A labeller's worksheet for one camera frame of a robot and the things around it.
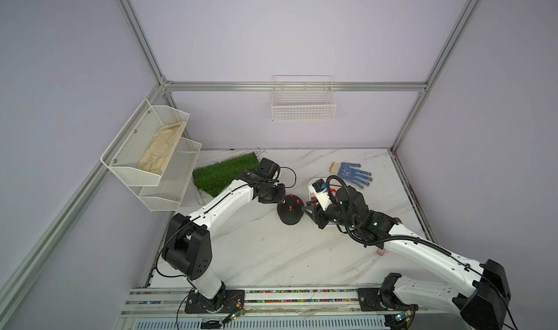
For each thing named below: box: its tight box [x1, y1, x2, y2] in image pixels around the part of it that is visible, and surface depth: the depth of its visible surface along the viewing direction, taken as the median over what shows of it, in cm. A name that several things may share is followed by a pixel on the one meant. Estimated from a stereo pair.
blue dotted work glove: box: [329, 161, 373, 189], surface depth 113 cm
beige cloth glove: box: [136, 120, 186, 175], surface depth 81 cm
